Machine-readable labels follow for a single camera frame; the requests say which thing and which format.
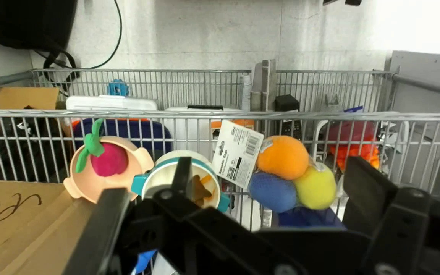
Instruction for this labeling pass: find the black floor cable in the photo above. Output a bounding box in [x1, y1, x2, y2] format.
[41, 0, 125, 73]

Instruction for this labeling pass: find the white bowl teal band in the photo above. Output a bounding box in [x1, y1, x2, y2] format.
[130, 149, 232, 212]

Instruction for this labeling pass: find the yellow plush ball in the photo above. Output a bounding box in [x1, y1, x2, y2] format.
[293, 163, 339, 211]

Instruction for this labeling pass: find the beetroot plushy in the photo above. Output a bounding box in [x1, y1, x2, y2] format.
[73, 117, 130, 178]

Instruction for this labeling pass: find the metal shelf pole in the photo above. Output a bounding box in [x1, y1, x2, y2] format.
[249, 59, 278, 113]

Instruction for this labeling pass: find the orange plush ball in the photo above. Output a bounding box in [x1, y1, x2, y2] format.
[255, 134, 311, 181]

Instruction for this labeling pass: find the white plastic case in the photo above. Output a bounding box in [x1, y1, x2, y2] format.
[65, 94, 159, 113]

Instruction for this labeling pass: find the black bag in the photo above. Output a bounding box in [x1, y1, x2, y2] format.
[0, 0, 79, 52]

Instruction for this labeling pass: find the pink bowl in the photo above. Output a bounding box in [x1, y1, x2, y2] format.
[62, 134, 155, 204]

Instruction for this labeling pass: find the cardboard scrap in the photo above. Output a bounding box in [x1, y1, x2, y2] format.
[0, 85, 61, 111]

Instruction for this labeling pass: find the blue plastic bin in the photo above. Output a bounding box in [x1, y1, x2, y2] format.
[276, 204, 346, 230]

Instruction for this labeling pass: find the blue plush ball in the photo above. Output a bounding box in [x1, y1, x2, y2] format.
[247, 171, 299, 214]

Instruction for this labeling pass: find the red toy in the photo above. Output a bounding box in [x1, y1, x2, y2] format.
[325, 119, 382, 172]

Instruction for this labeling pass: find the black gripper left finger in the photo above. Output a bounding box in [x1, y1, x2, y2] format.
[64, 156, 194, 275]

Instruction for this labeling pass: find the white barcode tag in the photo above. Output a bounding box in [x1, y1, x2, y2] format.
[210, 119, 265, 191]

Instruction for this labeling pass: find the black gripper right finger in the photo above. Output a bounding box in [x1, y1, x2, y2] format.
[340, 154, 440, 275]

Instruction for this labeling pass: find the wire shelf rack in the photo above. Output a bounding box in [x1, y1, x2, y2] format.
[0, 67, 440, 230]

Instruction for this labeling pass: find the brown cardboard box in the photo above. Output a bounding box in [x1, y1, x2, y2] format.
[0, 180, 96, 275]

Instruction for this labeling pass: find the navy blue container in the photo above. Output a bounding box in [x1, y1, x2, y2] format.
[71, 117, 172, 154]

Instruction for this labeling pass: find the small blue item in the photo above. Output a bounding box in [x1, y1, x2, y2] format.
[108, 79, 130, 97]

